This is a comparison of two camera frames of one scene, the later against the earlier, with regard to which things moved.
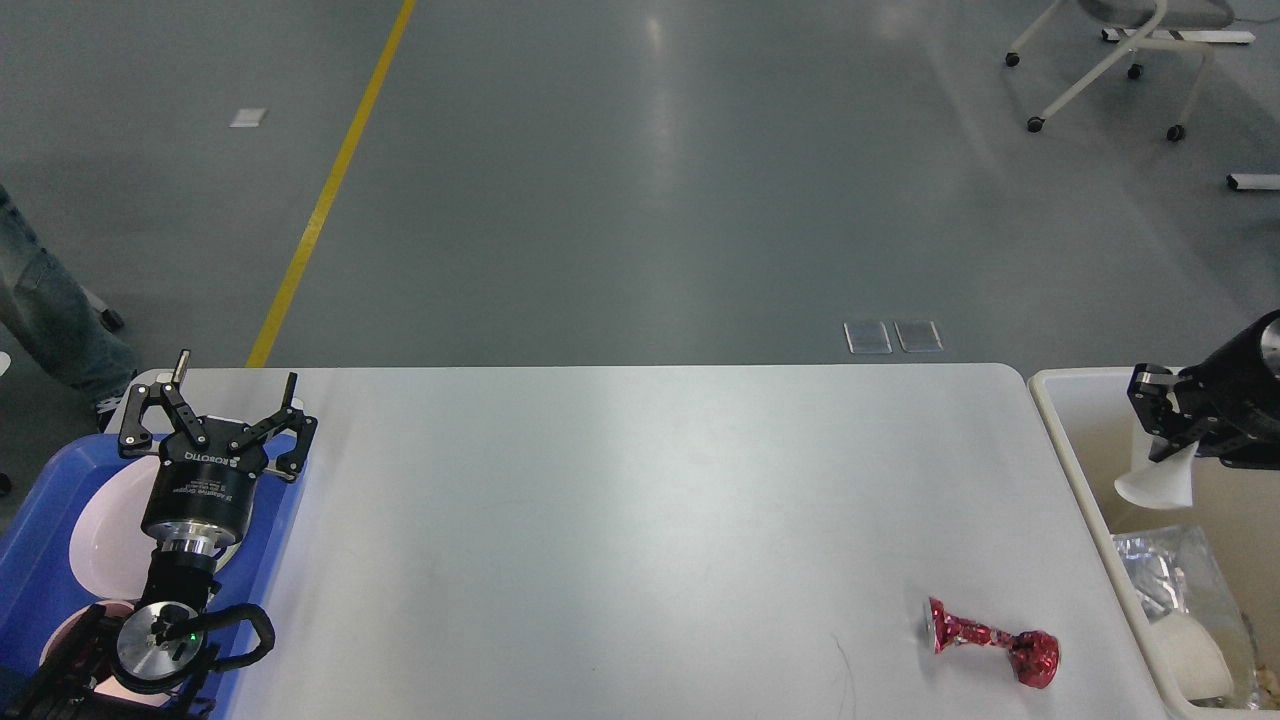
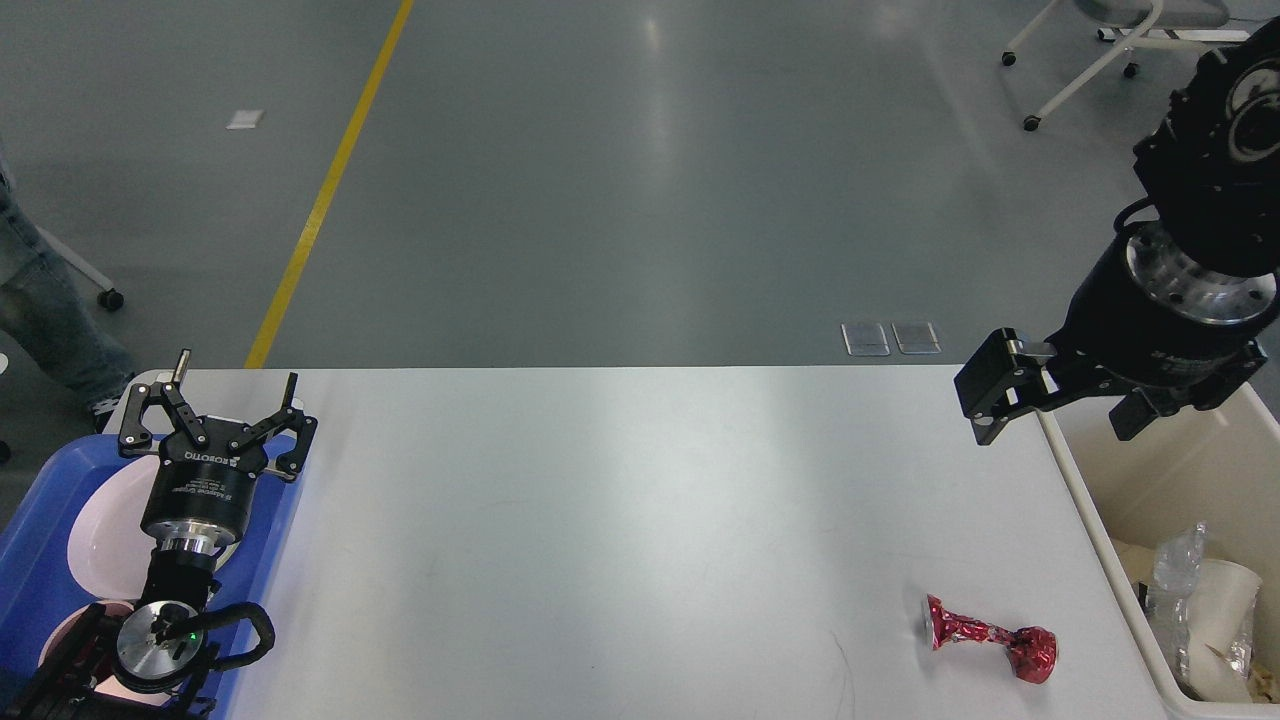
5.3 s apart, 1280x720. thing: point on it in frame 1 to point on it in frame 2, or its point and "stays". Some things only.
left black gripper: x=199 y=498 stays
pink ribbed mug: x=102 y=673 stays
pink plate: x=108 y=548 stays
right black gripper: x=1238 y=391 to x=1158 y=314
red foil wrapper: x=1034 y=654 stays
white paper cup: x=1165 y=484 to x=1222 y=610
